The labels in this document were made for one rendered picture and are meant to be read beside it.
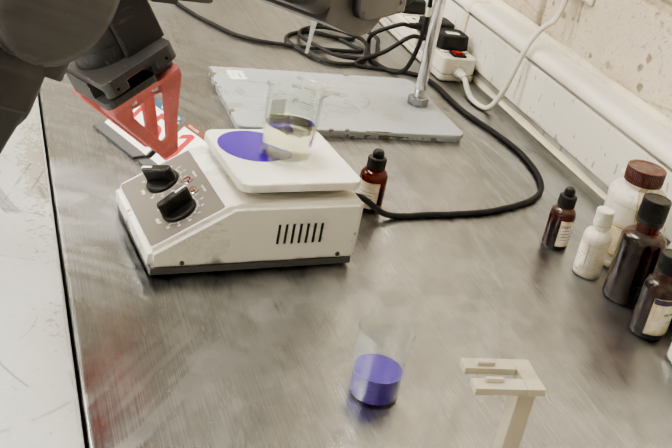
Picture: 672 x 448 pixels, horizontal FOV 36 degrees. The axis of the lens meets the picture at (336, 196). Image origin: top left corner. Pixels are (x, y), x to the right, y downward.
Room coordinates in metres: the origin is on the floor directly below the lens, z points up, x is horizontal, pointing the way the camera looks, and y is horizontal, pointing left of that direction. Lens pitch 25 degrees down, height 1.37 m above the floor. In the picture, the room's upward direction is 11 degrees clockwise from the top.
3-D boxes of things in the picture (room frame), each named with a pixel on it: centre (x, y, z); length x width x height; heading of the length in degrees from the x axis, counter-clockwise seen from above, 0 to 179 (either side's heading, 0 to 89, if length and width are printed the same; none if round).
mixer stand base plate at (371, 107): (1.26, 0.03, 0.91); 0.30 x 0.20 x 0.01; 112
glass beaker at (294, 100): (0.88, 0.05, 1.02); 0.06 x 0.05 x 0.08; 68
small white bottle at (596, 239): (0.93, -0.26, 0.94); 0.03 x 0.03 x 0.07
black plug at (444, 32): (1.51, -0.11, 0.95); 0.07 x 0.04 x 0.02; 112
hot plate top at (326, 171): (0.88, 0.06, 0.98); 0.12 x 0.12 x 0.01; 28
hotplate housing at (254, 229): (0.87, 0.08, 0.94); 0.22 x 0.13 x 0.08; 118
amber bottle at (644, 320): (0.84, -0.31, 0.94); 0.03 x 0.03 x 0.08
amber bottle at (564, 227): (0.98, -0.24, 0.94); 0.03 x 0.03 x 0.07
